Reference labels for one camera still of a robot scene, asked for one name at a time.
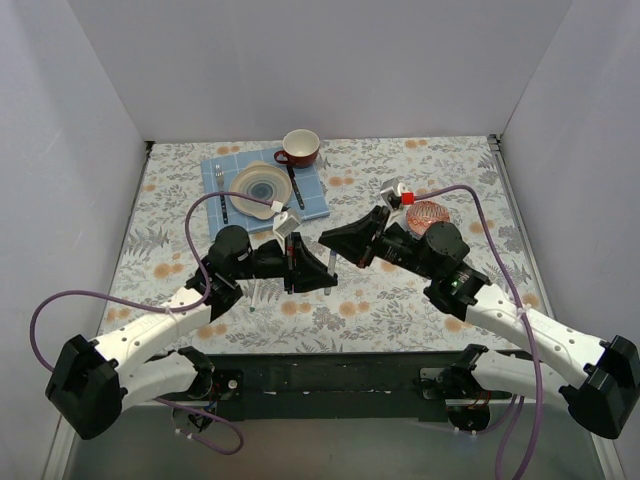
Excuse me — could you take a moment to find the fork with dark handle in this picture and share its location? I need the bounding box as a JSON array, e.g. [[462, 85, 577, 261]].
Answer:
[[214, 164, 229, 225]]

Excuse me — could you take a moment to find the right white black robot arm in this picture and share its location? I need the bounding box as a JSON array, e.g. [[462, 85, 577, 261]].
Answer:
[[319, 206, 639, 439]]

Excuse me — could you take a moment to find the blue checkered cloth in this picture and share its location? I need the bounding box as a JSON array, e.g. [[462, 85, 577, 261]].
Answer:
[[201, 147, 329, 237]]

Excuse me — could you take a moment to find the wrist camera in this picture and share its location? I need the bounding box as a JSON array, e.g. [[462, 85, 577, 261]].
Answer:
[[380, 178, 415, 211], [272, 209, 302, 250]]

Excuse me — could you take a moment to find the red patterned bowl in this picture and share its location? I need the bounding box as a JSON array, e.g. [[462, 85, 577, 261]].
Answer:
[[406, 201, 450, 237]]

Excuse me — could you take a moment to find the white green marker pen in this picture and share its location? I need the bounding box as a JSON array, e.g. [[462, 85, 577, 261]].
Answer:
[[249, 279, 260, 313]]

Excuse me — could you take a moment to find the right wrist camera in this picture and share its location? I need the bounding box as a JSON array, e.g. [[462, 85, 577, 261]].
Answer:
[[380, 178, 415, 211]]

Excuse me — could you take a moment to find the beige plate with blue rings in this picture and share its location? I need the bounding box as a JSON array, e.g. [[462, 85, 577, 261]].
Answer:
[[229, 161, 293, 220]]

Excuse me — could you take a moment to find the white blue marker pen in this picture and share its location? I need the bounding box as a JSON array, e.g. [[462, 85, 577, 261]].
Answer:
[[324, 250, 337, 296]]

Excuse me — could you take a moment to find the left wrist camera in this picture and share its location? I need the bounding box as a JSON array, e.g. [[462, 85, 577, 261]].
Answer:
[[272, 209, 302, 250]]

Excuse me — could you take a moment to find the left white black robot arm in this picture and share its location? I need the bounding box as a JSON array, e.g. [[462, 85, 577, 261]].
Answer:
[[45, 225, 338, 440]]

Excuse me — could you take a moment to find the red mug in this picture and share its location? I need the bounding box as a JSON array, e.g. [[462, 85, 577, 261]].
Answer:
[[273, 129, 320, 169]]

